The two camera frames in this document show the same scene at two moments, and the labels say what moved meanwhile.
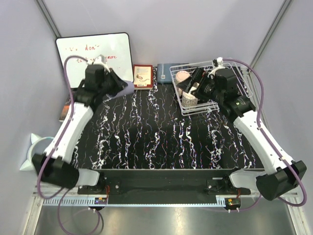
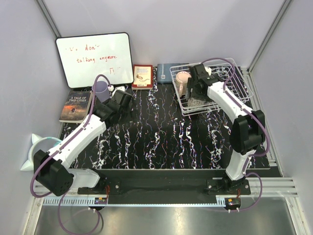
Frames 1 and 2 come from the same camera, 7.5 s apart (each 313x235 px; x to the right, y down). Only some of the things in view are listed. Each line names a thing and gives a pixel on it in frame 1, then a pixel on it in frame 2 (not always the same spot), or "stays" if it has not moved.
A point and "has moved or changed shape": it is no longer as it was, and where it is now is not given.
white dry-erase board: x=116 y=48 stays
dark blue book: x=164 y=73 stays
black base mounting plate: x=164 y=186 stays
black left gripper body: x=103 y=86 to x=106 y=104
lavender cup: x=129 y=89 has moved or changed shape
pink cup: x=180 y=76 stays
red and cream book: x=143 y=77 stays
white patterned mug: x=189 y=100 has moved or changed shape
